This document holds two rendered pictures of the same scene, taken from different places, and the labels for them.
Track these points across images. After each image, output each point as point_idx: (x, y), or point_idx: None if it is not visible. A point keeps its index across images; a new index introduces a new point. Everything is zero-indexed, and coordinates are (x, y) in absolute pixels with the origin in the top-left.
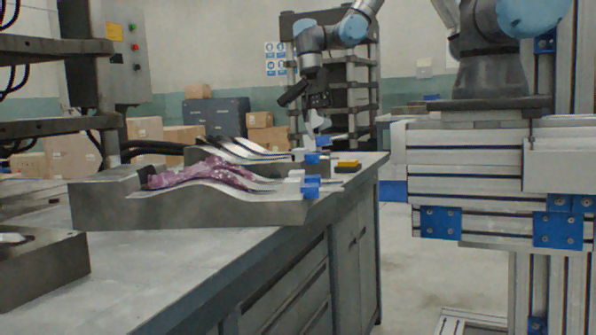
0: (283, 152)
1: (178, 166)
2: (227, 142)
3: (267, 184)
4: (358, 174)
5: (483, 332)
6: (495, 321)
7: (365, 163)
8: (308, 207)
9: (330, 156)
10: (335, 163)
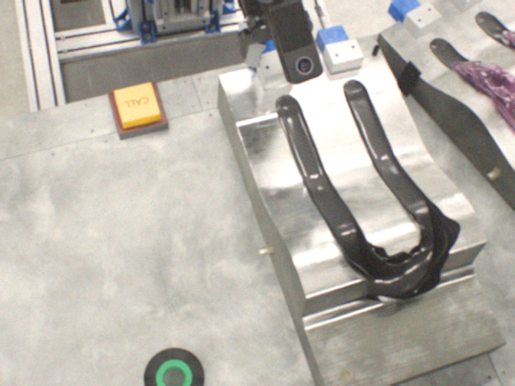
0: (269, 158)
1: (435, 345)
2: (369, 229)
3: (457, 48)
4: (160, 83)
5: (77, 100)
6: (50, 89)
7: (34, 126)
8: None
9: (323, 14)
10: (50, 191)
